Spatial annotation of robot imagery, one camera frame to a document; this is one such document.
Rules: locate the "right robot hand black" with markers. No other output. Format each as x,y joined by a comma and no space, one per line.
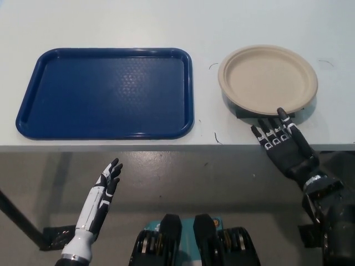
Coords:
288,152

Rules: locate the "blue plastic tray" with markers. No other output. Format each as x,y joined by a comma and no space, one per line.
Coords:
105,92

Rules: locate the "beige paper plate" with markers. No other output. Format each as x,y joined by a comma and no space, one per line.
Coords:
266,79

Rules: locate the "black table leg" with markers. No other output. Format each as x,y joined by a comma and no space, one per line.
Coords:
19,213

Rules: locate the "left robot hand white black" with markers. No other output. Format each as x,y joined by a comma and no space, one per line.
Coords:
97,202

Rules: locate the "robot body black teal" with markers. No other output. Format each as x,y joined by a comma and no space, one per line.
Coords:
172,241

